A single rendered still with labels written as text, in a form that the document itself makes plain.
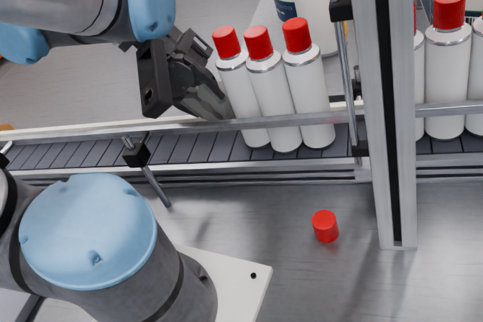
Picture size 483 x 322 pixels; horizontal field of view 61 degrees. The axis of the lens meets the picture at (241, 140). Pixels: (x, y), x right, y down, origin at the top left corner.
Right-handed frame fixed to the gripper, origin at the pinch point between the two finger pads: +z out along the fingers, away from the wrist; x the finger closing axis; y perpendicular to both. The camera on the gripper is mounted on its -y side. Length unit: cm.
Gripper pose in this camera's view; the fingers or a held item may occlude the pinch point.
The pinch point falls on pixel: (227, 121)
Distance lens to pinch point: 66.8
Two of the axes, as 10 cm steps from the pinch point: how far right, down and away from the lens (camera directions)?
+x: -6.7, 4.1, 6.2
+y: 2.1, -6.9, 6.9
